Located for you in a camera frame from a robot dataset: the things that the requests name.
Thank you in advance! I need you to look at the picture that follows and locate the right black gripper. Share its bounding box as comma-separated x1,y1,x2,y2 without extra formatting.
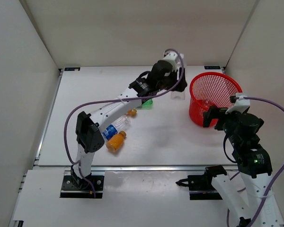
202,104,240,145

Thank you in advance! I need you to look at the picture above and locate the large clear plastic bottle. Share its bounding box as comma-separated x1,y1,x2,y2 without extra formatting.
170,91,185,100

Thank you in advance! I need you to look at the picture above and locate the red mesh plastic bin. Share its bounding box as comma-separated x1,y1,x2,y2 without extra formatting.
189,72,242,127

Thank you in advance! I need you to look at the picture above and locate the small red cap bottle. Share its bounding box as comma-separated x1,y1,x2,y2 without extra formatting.
200,99,215,110

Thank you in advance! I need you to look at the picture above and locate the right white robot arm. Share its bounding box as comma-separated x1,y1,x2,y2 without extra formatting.
203,106,284,227

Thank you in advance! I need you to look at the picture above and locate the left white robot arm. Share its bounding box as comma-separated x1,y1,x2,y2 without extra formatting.
71,60,187,191

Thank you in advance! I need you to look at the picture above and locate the right dark corner label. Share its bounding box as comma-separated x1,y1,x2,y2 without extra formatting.
204,66,221,70

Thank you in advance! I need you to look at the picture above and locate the dark corner label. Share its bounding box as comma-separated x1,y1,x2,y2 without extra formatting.
64,67,80,71
204,66,221,70

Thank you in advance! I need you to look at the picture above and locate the green plastic bottle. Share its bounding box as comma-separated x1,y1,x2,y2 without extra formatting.
141,99,153,110

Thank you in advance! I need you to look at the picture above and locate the upper orange juice bottle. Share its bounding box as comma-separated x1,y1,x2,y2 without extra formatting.
126,109,137,117

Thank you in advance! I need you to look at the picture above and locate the orange juice bottle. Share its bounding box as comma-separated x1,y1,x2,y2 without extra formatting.
106,131,126,153
126,109,137,117

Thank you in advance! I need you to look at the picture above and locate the blue label clear bottle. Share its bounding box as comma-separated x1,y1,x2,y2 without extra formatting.
102,115,131,142

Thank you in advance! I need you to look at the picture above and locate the lower orange juice bottle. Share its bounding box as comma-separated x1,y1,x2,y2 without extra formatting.
106,131,126,153

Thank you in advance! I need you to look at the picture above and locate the left dark corner label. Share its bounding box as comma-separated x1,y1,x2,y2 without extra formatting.
64,67,80,71

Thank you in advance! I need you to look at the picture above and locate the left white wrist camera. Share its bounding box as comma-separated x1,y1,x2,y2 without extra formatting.
163,52,186,71

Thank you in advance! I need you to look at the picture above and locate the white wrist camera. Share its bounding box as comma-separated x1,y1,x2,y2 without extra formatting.
225,93,250,114
163,52,186,71

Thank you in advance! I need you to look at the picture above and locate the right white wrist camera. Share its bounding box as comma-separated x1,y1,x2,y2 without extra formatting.
225,93,250,114

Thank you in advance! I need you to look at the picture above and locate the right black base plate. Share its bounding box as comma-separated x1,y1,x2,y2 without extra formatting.
176,174,222,201

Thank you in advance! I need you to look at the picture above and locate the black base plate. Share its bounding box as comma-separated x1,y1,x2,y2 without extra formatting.
176,174,222,201
60,173,105,199

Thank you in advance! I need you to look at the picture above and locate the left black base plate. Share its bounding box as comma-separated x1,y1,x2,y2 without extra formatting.
60,173,105,199

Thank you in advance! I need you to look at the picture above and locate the aluminium front table rail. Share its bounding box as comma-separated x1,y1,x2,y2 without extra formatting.
33,165,238,172

